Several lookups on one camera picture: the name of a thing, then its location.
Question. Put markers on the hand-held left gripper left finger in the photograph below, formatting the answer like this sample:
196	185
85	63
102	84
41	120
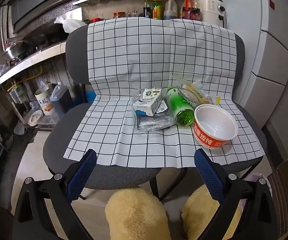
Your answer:
81	172

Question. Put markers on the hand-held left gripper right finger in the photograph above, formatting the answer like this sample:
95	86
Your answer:
209	172

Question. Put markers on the green plastic bottle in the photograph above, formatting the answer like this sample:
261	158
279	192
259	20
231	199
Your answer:
179	102

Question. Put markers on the clear crinkled plastic wrapper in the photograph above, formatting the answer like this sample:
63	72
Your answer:
196	93

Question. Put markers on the red white paper bowl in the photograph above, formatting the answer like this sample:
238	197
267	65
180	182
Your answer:
209	140

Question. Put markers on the grey office chair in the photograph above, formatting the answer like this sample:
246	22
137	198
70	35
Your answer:
119	177

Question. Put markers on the person's right leg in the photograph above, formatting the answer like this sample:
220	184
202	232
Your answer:
199	210

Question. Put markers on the yellow fluffy slippers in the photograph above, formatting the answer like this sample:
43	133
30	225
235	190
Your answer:
136	215

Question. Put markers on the white round bowl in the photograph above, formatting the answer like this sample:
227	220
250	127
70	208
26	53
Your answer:
36	118

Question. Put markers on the clear plastic tray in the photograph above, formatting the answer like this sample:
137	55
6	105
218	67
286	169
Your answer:
154	125

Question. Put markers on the dark blue-capped oil jug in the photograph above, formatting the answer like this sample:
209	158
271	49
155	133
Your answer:
61	101

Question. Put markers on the cream printed tin can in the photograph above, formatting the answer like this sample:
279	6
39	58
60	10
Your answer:
45	101

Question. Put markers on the white green milk carton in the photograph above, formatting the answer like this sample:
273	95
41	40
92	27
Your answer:
146	102

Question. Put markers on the grey gas valve box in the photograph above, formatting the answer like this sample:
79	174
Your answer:
17	93

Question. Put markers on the white kitchen counter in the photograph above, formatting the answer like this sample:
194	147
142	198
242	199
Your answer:
29	63

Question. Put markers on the white black-checked cloth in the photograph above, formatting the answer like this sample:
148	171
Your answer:
139	62

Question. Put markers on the steel cooking pot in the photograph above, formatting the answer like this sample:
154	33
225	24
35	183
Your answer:
15	51

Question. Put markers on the white refrigerator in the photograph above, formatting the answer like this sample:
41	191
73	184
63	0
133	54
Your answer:
266	42

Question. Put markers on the white plastic bag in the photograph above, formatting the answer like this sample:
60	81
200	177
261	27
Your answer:
70	23

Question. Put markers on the dark red-labelled jar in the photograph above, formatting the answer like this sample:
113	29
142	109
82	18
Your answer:
191	14

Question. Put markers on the red-lidded glass jar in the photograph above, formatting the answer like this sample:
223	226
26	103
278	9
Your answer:
119	15

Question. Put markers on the white soymilk maker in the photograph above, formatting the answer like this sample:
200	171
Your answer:
210	7

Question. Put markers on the dark vinegar jug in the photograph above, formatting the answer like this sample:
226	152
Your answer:
172	10

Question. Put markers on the green yellow-capped bottle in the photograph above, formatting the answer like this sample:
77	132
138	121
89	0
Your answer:
157	10

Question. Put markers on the steel range hood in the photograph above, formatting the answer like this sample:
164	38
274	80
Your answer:
41	5

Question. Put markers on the clear cooking oil bottle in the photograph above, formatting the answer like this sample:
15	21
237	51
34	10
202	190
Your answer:
189	1

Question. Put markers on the dark soy sauce bottle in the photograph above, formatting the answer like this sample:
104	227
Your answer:
147	10

